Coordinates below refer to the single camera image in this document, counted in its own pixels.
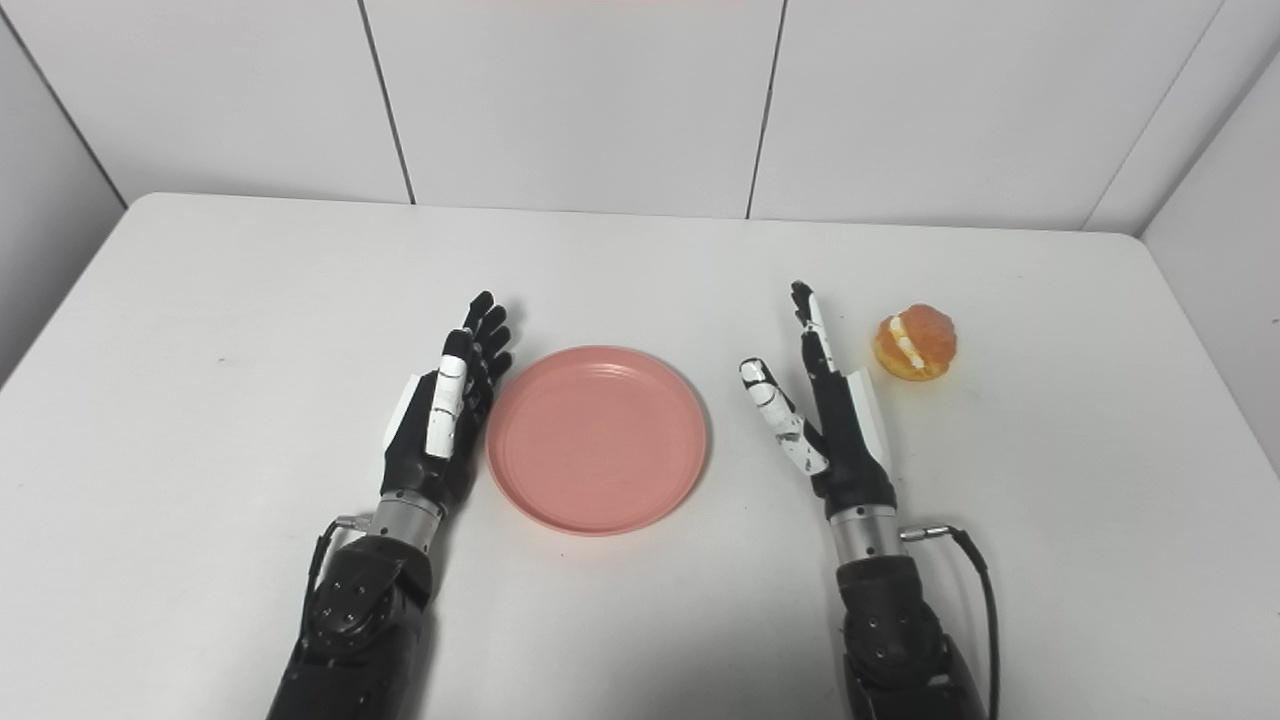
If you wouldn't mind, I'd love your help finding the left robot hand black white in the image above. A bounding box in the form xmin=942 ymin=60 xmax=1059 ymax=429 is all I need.
xmin=379 ymin=291 xmax=514 ymax=517

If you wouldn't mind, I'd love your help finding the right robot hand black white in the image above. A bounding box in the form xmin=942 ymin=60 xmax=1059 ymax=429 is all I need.
xmin=739 ymin=281 xmax=898 ymax=520

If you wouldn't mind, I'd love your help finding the cream puff pastry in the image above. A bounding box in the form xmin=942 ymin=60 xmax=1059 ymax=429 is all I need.
xmin=873 ymin=304 xmax=958 ymax=383

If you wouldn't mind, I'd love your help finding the pink round plate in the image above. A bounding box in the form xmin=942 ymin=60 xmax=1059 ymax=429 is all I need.
xmin=486 ymin=345 xmax=709 ymax=538

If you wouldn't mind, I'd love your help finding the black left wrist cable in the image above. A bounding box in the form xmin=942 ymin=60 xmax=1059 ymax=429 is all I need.
xmin=305 ymin=515 xmax=376 ymax=621

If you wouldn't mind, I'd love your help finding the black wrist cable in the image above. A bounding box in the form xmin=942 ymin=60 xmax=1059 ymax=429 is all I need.
xmin=305 ymin=515 xmax=376 ymax=621
xmin=900 ymin=524 xmax=1001 ymax=720

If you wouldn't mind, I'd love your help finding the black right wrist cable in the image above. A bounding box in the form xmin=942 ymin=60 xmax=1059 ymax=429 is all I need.
xmin=900 ymin=524 xmax=1001 ymax=720

